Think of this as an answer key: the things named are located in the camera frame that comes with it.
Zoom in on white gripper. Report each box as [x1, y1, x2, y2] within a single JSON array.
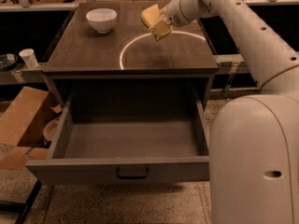
[[149, 0, 208, 40]]

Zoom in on yellow wavy sponge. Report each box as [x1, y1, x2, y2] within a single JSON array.
[[140, 5, 160, 28]]

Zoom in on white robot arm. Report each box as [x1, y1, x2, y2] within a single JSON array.
[[142, 0, 299, 224]]

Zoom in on dark wooden counter cabinet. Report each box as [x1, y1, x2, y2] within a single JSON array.
[[43, 2, 219, 104]]

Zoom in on grey open top drawer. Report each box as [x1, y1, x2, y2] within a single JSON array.
[[27, 85, 209, 185]]

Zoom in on white ceramic bowl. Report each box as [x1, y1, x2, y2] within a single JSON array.
[[86, 8, 118, 34]]

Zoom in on white paper cup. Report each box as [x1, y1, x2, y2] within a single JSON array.
[[19, 49, 38, 68]]

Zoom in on round wooden disc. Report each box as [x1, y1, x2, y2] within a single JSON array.
[[43, 119, 59, 142]]

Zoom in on dark round plate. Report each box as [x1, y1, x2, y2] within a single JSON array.
[[0, 53, 18, 71]]

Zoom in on brown cardboard box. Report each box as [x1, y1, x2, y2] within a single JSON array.
[[0, 87, 62, 170]]

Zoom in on grey metal shelf rail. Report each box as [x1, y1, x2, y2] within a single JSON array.
[[214, 54, 249, 75]]

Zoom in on black drawer handle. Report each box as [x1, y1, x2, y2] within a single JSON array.
[[116, 167, 150, 180]]

